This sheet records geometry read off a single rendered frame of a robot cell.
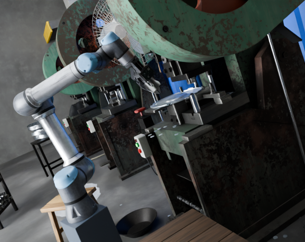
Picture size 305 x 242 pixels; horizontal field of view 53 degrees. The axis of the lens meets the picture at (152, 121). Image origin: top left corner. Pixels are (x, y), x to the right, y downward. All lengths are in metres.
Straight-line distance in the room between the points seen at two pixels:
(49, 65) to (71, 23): 1.72
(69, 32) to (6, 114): 5.40
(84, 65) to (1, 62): 6.92
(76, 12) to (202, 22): 1.87
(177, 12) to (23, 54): 7.16
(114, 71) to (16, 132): 5.46
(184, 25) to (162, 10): 0.10
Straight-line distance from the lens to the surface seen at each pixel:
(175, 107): 1.59
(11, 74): 8.12
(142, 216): 2.26
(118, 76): 2.91
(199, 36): 1.20
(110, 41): 1.39
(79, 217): 1.51
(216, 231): 1.23
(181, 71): 1.59
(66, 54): 2.86
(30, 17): 8.37
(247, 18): 1.35
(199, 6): 1.32
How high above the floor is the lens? 1.02
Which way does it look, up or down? 11 degrees down
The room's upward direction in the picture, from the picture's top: 21 degrees counter-clockwise
